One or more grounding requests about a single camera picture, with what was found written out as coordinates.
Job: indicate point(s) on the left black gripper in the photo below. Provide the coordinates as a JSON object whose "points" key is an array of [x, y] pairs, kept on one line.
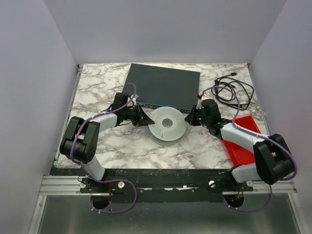
{"points": [[139, 117]]}

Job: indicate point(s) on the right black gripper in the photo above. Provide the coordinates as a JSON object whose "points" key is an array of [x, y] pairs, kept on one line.
{"points": [[194, 117]]}

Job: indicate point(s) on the grey cable spool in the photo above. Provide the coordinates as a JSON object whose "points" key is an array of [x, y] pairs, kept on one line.
{"points": [[169, 126]]}

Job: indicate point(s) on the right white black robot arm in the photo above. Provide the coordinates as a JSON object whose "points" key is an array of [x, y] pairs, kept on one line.
{"points": [[273, 159]]}

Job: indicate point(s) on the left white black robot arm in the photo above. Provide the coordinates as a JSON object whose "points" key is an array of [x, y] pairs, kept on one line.
{"points": [[79, 142]]}

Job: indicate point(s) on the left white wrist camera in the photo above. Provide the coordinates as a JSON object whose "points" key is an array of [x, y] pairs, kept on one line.
{"points": [[134, 99]]}

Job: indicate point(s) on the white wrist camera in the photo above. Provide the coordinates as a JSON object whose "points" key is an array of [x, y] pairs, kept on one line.
{"points": [[199, 97], [134, 99]]}

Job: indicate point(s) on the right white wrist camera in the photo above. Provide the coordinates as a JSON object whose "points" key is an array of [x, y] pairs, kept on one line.
{"points": [[199, 97]]}

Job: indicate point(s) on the dark teal network switch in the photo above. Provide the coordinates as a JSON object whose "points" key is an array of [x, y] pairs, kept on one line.
{"points": [[161, 87]]}

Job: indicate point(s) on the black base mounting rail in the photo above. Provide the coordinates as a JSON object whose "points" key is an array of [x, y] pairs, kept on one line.
{"points": [[158, 185]]}

